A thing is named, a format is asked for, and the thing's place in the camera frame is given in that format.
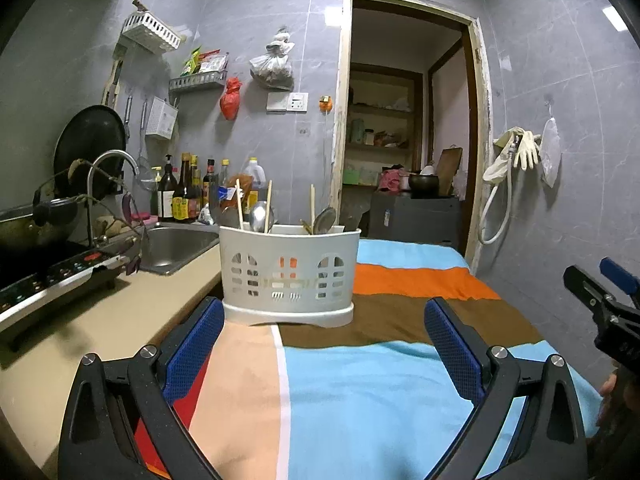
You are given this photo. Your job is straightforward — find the white plastic utensil basket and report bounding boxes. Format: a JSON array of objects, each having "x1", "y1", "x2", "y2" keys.
[{"x1": 219, "y1": 225, "x2": 362, "y2": 328}]

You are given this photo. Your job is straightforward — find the striped blanket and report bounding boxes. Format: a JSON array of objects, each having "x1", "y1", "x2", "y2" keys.
[{"x1": 132, "y1": 239, "x2": 603, "y2": 480}]

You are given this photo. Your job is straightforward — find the cream rubber glove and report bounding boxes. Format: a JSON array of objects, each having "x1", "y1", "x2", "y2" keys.
[
  {"x1": 482, "y1": 129, "x2": 521, "y2": 183},
  {"x1": 514, "y1": 130, "x2": 542, "y2": 171}
]

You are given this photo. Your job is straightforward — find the dark bottle with pump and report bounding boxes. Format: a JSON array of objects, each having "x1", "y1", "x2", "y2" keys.
[{"x1": 155, "y1": 155, "x2": 178, "y2": 221}]

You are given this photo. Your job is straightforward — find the clear hanging plastic bag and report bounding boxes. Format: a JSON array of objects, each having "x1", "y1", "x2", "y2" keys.
[{"x1": 539, "y1": 102, "x2": 562, "y2": 188}]

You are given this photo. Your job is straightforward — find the curved steel faucet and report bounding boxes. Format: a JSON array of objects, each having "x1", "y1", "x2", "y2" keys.
[{"x1": 86, "y1": 150, "x2": 138, "y2": 246}]

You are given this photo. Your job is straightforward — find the red cap sauce bottle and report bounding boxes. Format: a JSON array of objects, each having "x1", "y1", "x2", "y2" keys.
[{"x1": 202, "y1": 158, "x2": 218, "y2": 211}]

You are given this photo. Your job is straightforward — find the wooden spatula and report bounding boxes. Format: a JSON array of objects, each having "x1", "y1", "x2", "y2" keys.
[{"x1": 102, "y1": 45, "x2": 128, "y2": 108}]

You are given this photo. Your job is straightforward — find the grey cabinet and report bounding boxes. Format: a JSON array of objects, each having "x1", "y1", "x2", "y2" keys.
[{"x1": 369, "y1": 191, "x2": 462, "y2": 251}]

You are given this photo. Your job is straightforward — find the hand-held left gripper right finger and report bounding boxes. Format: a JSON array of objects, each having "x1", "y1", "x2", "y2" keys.
[{"x1": 424, "y1": 297, "x2": 588, "y2": 480}]

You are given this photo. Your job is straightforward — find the pink cloth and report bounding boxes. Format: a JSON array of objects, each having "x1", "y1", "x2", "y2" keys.
[{"x1": 377, "y1": 166, "x2": 412, "y2": 193}]

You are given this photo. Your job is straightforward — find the dark wok with handle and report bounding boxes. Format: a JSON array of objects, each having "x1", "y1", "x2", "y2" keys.
[{"x1": 0, "y1": 187, "x2": 88, "y2": 251}]

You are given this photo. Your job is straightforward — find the black cooktop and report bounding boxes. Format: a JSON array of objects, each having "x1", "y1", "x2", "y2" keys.
[{"x1": 0, "y1": 240, "x2": 136, "y2": 346}]

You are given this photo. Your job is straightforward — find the hanging wire strainer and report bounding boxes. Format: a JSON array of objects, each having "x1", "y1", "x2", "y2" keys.
[{"x1": 136, "y1": 100, "x2": 153, "y2": 183}]

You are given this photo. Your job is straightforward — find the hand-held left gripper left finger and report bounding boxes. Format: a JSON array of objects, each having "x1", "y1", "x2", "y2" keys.
[{"x1": 57, "y1": 296, "x2": 226, "y2": 480}]

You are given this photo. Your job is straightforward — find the clear knotted plastic bag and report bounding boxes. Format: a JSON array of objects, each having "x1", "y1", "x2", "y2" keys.
[{"x1": 249, "y1": 25, "x2": 295, "y2": 92}]

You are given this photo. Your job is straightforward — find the wooden door frame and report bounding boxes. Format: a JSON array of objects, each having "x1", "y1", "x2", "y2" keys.
[{"x1": 332, "y1": 0, "x2": 493, "y2": 273}]

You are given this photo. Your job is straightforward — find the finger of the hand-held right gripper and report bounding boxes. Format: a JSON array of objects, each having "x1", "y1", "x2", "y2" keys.
[
  {"x1": 599, "y1": 257, "x2": 640, "y2": 307},
  {"x1": 563, "y1": 266, "x2": 609, "y2": 314}
]

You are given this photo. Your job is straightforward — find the large cooking oil jug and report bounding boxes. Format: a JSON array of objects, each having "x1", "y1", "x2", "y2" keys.
[{"x1": 242, "y1": 156, "x2": 268, "y2": 206}]

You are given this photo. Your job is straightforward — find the tall dark sauce bottle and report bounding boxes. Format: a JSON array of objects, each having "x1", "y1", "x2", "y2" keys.
[{"x1": 172, "y1": 152, "x2": 193, "y2": 223}]

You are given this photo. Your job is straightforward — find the brown food bag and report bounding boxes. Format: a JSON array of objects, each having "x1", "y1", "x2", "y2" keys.
[{"x1": 220, "y1": 185, "x2": 251, "y2": 228}]

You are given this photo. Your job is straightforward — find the white hanging holder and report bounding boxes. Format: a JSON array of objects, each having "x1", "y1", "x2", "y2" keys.
[{"x1": 146, "y1": 96, "x2": 178, "y2": 141}]

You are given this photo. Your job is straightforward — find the white wall socket panel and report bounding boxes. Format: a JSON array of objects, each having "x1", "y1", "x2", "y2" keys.
[{"x1": 266, "y1": 91, "x2": 308, "y2": 112}]

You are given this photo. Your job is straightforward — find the dark metal pot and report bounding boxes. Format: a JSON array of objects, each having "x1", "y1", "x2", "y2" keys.
[{"x1": 407, "y1": 172, "x2": 440, "y2": 195}]

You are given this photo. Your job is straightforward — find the red plastic bag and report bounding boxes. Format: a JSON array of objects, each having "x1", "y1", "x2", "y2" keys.
[{"x1": 220, "y1": 76, "x2": 242, "y2": 121}]

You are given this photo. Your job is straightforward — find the wooden shelf unit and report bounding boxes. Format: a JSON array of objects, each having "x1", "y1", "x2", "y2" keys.
[{"x1": 347, "y1": 64, "x2": 425, "y2": 188}]

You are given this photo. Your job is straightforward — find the white slotted wall basket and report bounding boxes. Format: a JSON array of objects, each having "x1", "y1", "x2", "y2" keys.
[{"x1": 122, "y1": 10, "x2": 182, "y2": 53}]

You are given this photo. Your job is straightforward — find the white hose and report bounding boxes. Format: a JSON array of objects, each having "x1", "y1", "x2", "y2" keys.
[{"x1": 477, "y1": 130, "x2": 516, "y2": 246}]

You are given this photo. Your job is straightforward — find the black round pan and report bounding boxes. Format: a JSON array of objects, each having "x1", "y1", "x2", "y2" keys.
[{"x1": 52, "y1": 105, "x2": 127, "y2": 198}]

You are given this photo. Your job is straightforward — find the yellow label sauce bottle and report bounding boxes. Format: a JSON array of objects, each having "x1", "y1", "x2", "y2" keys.
[{"x1": 189, "y1": 155, "x2": 203, "y2": 221}]

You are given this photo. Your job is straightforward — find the wooden cutting board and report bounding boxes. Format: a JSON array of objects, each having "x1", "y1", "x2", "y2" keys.
[{"x1": 436, "y1": 145, "x2": 463, "y2": 197}]

